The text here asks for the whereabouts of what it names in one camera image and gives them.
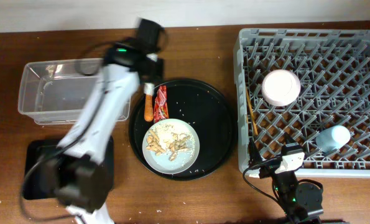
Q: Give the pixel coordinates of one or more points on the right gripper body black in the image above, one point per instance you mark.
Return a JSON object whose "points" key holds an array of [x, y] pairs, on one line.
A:
{"points": [[269, 167]]}

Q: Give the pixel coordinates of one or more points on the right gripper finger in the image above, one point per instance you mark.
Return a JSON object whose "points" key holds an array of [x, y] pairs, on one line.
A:
{"points": [[254, 155], [291, 145]]}

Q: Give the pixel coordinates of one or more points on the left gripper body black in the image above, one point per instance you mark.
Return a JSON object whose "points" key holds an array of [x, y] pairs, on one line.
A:
{"points": [[159, 79]]}

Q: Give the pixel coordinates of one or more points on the orange carrot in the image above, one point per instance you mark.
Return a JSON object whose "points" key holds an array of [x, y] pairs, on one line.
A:
{"points": [[148, 109]]}

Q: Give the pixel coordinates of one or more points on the red snack wrapper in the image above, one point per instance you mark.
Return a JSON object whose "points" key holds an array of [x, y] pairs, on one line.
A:
{"points": [[160, 105]]}

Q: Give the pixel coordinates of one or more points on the light blue cup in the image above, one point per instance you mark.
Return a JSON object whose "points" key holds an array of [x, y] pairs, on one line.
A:
{"points": [[333, 138]]}

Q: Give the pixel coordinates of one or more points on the wooden chopstick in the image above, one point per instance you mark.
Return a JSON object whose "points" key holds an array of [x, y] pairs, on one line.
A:
{"points": [[253, 121]]}

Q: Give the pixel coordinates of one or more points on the white pink bowl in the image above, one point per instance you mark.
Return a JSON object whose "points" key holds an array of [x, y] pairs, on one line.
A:
{"points": [[280, 87]]}

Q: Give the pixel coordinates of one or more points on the grey plate with food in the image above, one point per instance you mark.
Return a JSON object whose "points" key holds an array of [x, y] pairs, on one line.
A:
{"points": [[170, 146]]}

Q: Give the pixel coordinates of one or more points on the white tissue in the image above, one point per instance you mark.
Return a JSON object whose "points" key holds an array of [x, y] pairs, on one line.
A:
{"points": [[149, 89]]}

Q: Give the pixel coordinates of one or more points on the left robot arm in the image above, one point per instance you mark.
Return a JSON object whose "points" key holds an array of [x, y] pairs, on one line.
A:
{"points": [[78, 174]]}

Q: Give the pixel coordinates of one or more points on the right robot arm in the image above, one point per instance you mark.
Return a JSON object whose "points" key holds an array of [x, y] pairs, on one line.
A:
{"points": [[299, 199]]}

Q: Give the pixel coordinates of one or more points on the grey dishwasher rack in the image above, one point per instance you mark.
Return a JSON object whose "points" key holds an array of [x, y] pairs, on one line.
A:
{"points": [[333, 67]]}

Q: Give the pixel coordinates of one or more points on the round black tray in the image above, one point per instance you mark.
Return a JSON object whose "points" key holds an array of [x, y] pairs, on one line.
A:
{"points": [[207, 111]]}

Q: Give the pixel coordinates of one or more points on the clear plastic bin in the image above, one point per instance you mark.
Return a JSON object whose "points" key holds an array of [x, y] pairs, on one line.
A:
{"points": [[53, 92]]}

